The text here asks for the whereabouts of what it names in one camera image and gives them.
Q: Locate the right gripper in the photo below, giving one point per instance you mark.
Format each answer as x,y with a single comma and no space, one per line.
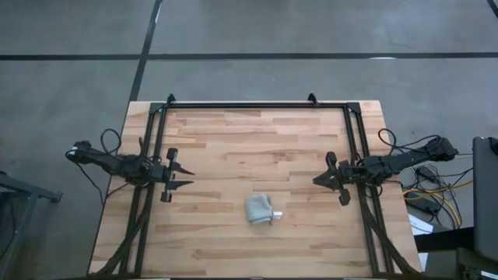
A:
350,172

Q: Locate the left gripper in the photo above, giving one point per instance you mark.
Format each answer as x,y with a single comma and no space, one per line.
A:
161,173

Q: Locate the light blue waffle towel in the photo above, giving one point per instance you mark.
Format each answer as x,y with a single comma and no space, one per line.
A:
258,209

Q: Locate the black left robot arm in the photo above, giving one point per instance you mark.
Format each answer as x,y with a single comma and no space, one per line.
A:
116,163

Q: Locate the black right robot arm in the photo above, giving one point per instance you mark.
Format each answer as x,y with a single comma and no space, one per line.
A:
404,159

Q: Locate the black power brick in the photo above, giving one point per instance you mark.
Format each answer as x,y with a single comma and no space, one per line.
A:
427,173
426,205

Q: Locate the white paper sheet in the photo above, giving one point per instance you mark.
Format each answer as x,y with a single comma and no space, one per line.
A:
420,225

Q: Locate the black workbench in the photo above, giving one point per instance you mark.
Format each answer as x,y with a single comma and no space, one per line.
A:
443,241

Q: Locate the grey metal stand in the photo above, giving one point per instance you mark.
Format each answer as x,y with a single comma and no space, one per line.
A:
23,190

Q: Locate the grey monitor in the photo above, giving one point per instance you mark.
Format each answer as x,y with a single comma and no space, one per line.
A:
486,194

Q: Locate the black aluminium table frame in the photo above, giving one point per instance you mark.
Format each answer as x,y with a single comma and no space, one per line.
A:
253,105

